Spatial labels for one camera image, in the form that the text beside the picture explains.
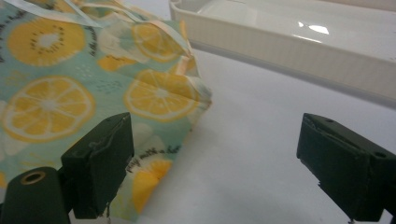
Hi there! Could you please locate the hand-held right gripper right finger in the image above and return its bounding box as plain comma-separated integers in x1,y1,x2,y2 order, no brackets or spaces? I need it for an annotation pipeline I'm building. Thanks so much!
296,112,396,222

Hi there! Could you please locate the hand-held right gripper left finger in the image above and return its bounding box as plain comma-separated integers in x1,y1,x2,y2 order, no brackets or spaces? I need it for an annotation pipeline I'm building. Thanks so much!
60,112,135,220

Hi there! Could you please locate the fruit print cloth bag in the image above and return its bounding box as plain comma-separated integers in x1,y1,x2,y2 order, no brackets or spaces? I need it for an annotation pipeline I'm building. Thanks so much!
0,0,213,222

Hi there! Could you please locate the white plastic tray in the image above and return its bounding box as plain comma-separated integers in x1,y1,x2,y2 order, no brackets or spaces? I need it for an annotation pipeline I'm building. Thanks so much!
169,0,396,108

